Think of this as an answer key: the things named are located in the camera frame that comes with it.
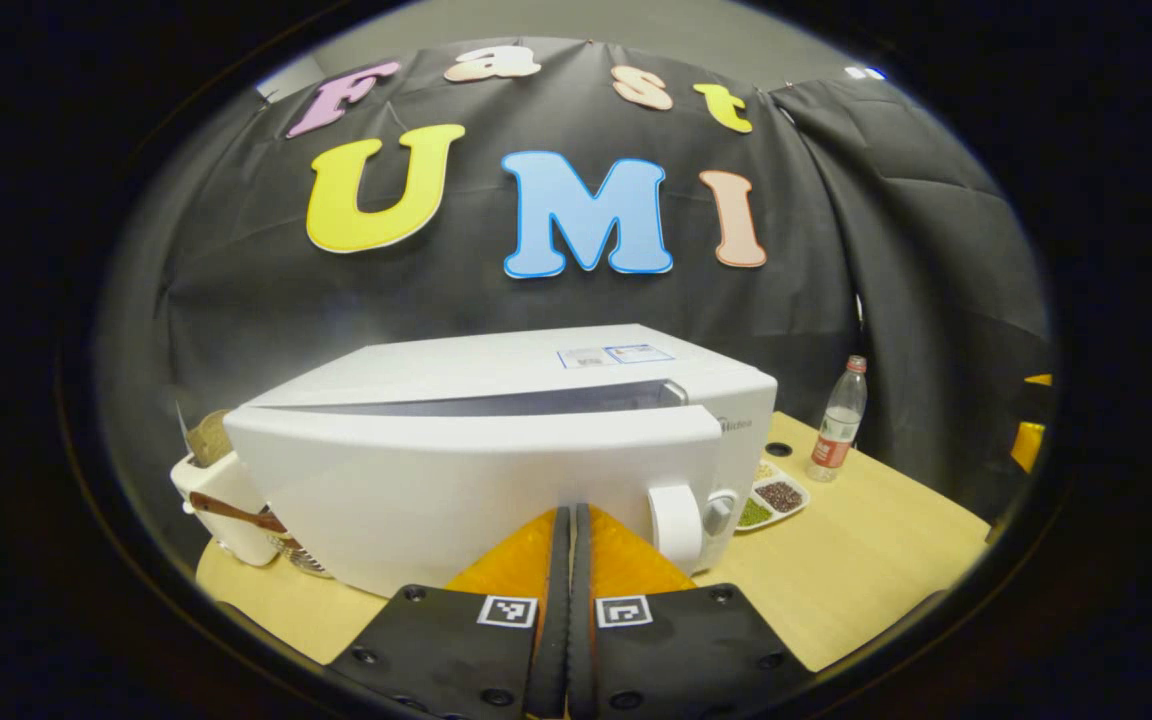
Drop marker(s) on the brown bread slice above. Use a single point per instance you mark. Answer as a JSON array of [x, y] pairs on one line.
[[208, 440]]

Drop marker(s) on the white toaster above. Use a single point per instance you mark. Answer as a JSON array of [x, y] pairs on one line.
[[221, 475]]

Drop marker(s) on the small ceiling light panel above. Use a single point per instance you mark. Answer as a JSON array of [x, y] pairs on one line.
[[866, 72]]

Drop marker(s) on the divided white tray with beans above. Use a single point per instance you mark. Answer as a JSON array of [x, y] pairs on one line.
[[776, 497]]

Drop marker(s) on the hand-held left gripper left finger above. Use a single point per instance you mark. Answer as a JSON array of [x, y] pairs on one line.
[[551, 660]]

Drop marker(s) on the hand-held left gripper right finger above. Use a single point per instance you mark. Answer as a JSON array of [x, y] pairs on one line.
[[584, 660]]

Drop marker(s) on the black table grommet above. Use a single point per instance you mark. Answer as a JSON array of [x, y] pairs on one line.
[[779, 450]]

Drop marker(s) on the white microwave oven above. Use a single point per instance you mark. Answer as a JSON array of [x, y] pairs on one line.
[[436, 480]]

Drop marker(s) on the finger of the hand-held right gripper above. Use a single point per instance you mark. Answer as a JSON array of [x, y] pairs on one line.
[[1026, 445], [1036, 395]]

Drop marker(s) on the clear plastic bottle red label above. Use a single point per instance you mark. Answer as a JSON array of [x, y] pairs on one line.
[[836, 430]]

